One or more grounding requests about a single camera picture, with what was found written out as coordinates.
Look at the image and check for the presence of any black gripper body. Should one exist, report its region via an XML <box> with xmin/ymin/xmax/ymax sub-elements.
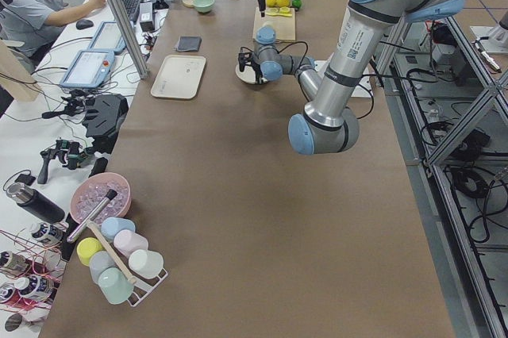
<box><xmin>252</xmin><ymin>56</ymin><xmax>264</xmax><ymax>78</ymax></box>

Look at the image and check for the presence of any round cream plate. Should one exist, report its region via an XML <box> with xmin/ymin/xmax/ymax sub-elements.
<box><xmin>235</xmin><ymin>63</ymin><xmax>257</xmax><ymax>85</ymax></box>

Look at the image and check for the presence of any cream rabbit tray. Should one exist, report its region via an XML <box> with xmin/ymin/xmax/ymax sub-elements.
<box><xmin>150</xmin><ymin>55</ymin><xmax>206</xmax><ymax>100</ymax></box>

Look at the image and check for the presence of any yellow lemon near lime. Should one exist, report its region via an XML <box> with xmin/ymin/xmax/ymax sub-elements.
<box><xmin>275</xmin><ymin>0</ymin><xmax>291</xmax><ymax>8</ymax></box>

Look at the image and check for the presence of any yellow plastic knife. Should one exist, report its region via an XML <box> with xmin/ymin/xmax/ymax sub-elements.
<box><xmin>265</xmin><ymin>11</ymin><xmax>293</xmax><ymax>17</ymax></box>

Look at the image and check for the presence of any wooden cutting board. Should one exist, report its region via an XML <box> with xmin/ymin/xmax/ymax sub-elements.
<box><xmin>252</xmin><ymin>7</ymin><xmax>296</xmax><ymax>42</ymax></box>

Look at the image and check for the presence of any green lime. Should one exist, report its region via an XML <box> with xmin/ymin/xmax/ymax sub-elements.
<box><xmin>291</xmin><ymin>0</ymin><xmax>302</xmax><ymax>11</ymax></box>

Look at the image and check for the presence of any mint green bowl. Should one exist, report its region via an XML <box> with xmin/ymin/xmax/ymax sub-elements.
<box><xmin>192</xmin><ymin>0</ymin><xmax>215</xmax><ymax>13</ymax></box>

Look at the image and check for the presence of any folded grey cloth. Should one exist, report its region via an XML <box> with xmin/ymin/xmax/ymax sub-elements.
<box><xmin>175</xmin><ymin>36</ymin><xmax>202</xmax><ymax>52</ymax></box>

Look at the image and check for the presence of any black keyboard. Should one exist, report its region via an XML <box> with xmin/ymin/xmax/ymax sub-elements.
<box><xmin>122</xmin><ymin>0</ymin><xmax>144</xmax><ymax>23</ymax></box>

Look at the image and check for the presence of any black plastic headset shell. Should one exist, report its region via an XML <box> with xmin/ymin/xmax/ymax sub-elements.
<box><xmin>82</xmin><ymin>94</ymin><xmax>129</xmax><ymax>154</ymax></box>

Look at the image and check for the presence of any upper blue teach pendant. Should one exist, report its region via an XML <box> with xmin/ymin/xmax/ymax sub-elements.
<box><xmin>60</xmin><ymin>49</ymin><xmax>115</xmax><ymax>89</ymax></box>

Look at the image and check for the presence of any black computer mouse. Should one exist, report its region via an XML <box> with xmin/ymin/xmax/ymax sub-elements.
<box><xmin>75</xmin><ymin>19</ymin><xmax>94</xmax><ymax>30</ymax></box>

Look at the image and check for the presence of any metal muddler stick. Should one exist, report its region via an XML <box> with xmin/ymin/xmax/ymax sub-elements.
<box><xmin>66</xmin><ymin>189</ymin><xmax>117</xmax><ymax>244</ymax></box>

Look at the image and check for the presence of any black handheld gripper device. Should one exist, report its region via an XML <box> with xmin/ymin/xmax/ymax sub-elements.
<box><xmin>37</xmin><ymin>139</ymin><xmax>95</xmax><ymax>184</ymax></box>

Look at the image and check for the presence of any pink bowl with ice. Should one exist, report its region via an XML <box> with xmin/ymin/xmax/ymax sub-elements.
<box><xmin>69</xmin><ymin>171</ymin><xmax>133</xmax><ymax>226</ymax></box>

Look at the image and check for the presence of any blue cup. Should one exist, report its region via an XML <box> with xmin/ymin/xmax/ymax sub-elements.
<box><xmin>100</xmin><ymin>217</ymin><xmax>136</xmax><ymax>242</ymax></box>

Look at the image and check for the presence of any pink cup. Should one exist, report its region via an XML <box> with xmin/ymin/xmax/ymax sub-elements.
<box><xmin>113</xmin><ymin>229</ymin><xmax>148</xmax><ymax>258</ymax></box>

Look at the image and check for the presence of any white cup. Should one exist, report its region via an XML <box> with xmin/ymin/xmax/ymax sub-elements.
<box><xmin>129</xmin><ymin>249</ymin><xmax>164</xmax><ymax>278</ymax></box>

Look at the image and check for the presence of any seated person grey shirt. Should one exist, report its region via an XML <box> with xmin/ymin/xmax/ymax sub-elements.
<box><xmin>1</xmin><ymin>0</ymin><xmax>106</xmax><ymax>64</ymax></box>

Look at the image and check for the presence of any white cup rack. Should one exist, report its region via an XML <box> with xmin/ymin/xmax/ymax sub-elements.
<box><xmin>85</xmin><ymin>221</ymin><xmax>169</xmax><ymax>308</ymax></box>

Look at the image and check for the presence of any yellow cup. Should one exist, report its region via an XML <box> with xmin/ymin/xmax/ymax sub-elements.
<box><xmin>76</xmin><ymin>237</ymin><xmax>104</xmax><ymax>267</ymax></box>

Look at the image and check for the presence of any grey cup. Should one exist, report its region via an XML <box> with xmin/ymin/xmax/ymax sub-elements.
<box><xmin>89</xmin><ymin>251</ymin><xmax>117</xmax><ymax>285</ymax></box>

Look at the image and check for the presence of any mint green cup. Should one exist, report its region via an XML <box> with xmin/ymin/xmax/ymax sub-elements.
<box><xmin>98</xmin><ymin>267</ymin><xmax>134</xmax><ymax>305</ymax></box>

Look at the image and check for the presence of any black thermos bottle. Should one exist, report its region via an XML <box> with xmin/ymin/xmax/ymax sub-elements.
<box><xmin>6</xmin><ymin>182</ymin><xmax>65</xmax><ymax>224</ymax></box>

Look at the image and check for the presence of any aluminium frame post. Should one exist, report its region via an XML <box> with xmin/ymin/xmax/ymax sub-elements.
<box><xmin>108</xmin><ymin>0</ymin><xmax>148</xmax><ymax>79</ymax></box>

